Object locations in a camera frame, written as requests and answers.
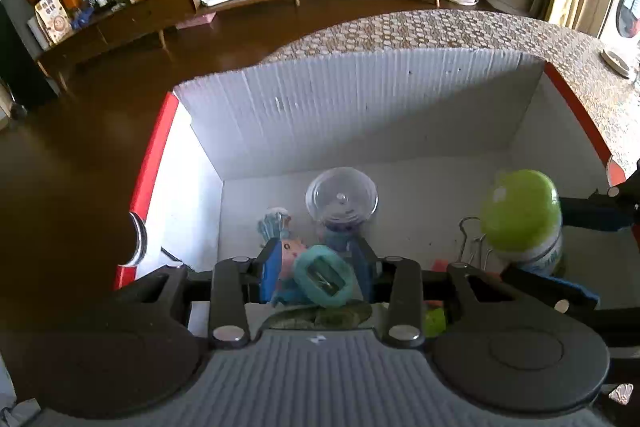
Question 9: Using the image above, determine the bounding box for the snack bag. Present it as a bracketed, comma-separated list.
[35, 0, 71, 45]

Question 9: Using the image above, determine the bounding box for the teal tape roll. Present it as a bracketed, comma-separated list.
[272, 239, 358, 309]

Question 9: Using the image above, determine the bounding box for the blue-haired toy figure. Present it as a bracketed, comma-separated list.
[257, 207, 293, 253]

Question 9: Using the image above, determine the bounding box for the dark tall cabinet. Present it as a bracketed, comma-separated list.
[0, 0, 61, 108]

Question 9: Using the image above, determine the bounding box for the bottle with green cap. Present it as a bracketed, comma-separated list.
[480, 169, 565, 275]

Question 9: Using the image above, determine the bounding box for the small grey dish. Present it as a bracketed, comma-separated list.
[600, 49, 633, 78]

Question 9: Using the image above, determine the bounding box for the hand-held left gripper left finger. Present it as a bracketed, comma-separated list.
[117, 238, 282, 350]

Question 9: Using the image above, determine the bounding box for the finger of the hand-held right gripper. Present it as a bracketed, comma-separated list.
[559, 169, 640, 253]
[501, 264, 640, 349]

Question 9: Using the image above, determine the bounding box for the green patterned object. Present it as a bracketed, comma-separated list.
[262, 301, 375, 332]

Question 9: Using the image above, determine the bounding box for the white cardboard box red rim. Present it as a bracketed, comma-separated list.
[114, 47, 626, 343]

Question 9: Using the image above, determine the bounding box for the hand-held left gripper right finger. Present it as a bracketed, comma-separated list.
[350, 238, 531, 350]

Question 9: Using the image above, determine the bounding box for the green cylinder tube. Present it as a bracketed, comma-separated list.
[425, 307, 447, 337]

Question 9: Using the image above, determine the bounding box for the clear plastic jar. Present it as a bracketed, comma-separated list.
[305, 167, 378, 249]

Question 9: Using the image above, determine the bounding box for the metal binder clip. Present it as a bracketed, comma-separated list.
[457, 216, 501, 275]

